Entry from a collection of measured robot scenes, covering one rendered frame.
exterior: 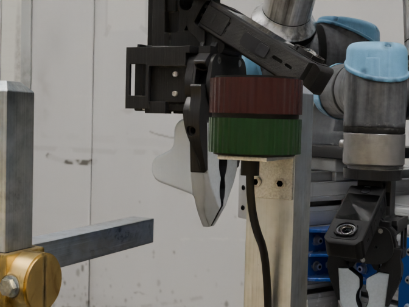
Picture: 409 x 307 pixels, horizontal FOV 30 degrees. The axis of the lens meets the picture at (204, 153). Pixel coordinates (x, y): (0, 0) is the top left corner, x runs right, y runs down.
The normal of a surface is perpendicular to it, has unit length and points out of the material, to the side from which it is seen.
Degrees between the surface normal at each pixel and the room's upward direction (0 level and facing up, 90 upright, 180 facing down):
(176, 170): 93
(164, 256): 90
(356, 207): 30
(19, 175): 90
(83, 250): 90
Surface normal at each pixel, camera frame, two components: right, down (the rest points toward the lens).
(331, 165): -0.81, 0.01
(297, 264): 0.89, 0.05
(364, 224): -0.21, -0.85
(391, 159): 0.30, 0.06
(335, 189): 0.58, 0.06
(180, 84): -0.46, 0.04
